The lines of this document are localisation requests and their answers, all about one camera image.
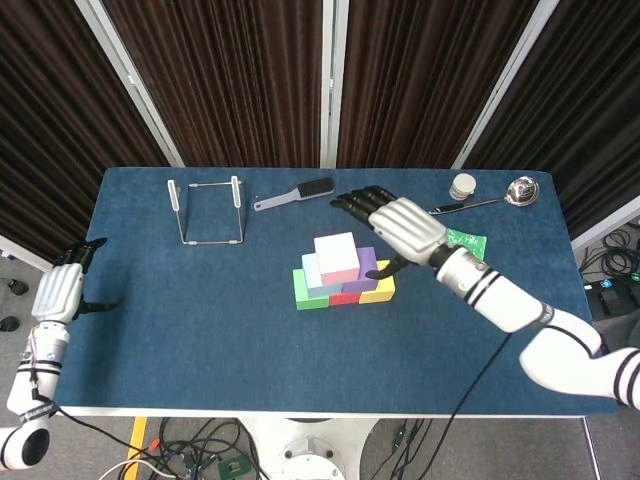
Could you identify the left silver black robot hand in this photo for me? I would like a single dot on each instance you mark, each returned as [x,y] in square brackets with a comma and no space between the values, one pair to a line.
[57,292]

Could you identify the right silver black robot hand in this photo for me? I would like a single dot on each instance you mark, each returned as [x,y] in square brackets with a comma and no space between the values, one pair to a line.
[407,227]

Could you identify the purple cube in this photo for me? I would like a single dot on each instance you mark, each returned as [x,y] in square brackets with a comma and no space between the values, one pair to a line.
[365,255]

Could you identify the yellow cube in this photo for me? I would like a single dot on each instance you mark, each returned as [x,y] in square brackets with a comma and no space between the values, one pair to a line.
[382,295]

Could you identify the white pink cube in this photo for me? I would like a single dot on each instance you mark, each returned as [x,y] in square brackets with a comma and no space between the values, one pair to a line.
[335,252]

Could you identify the red orange cube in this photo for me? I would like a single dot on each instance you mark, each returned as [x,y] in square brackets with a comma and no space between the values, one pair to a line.
[345,299]

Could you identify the light blue cube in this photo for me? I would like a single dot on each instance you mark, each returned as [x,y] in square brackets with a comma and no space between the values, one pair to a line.
[310,272]

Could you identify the green cube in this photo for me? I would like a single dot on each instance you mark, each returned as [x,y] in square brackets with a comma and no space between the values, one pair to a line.
[302,295]

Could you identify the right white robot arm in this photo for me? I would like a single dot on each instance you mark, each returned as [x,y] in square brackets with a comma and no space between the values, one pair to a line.
[500,300]

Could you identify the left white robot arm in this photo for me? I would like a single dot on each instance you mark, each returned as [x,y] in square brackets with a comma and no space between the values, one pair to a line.
[37,370]

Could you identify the black caster wheel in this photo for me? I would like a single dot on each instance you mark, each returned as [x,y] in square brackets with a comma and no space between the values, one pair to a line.
[15,286]
[9,324]

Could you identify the green foil packet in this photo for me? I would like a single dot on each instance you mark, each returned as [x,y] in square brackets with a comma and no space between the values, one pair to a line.
[472,242]

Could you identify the small white jar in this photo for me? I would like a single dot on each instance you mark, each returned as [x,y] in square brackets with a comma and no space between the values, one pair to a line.
[462,186]

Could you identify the blue felt table cover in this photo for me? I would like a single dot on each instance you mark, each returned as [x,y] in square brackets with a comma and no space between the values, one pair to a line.
[150,280]

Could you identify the grey brush black bristles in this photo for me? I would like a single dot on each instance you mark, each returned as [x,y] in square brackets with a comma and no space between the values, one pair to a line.
[315,187]

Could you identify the dark brown pleated curtain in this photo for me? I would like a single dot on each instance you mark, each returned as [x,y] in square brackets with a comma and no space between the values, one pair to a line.
[425,75]
[50,125]
[590,110]
[225,75]

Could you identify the yellow floor tape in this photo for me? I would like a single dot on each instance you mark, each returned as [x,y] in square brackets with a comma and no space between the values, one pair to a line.
[137,440]

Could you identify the orange connector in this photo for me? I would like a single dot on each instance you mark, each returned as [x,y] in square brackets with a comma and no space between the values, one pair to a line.
[154,444]

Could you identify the black power strip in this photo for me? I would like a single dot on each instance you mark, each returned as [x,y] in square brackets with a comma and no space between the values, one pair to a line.
[605,297]

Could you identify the dark grey trouser leg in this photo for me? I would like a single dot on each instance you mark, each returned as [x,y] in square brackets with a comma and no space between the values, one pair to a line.
[622,330]

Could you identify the green circuit board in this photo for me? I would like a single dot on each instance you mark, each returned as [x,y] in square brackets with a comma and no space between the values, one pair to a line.
[233,467]

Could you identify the white partition frame post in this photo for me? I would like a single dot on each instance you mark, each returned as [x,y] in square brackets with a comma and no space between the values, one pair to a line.
[334,75]
[505,80]
[30,257]
[130,80]
[605,225]

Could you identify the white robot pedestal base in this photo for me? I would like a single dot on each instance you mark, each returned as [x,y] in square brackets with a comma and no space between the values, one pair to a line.
[310,450]

